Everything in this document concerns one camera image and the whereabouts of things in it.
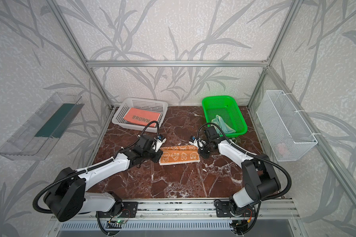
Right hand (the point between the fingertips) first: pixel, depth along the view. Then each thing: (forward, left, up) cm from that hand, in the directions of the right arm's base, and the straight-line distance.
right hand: (200, 145), depth 91 cm
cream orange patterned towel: (-5, +13, -1) cm, 14 cm away
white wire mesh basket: (-11, -35, +28) cm, 46 cm away
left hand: (-3, +23, +3) cm, 23 cm away
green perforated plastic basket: (+38, -24, -6) cm, 45 cm away
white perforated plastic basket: (+42, +39, -7) cm, 58 cm away
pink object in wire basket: (-10, -39, +14) cm, 43 cm away
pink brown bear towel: (+27, +43, -4) cm, 50 cm away
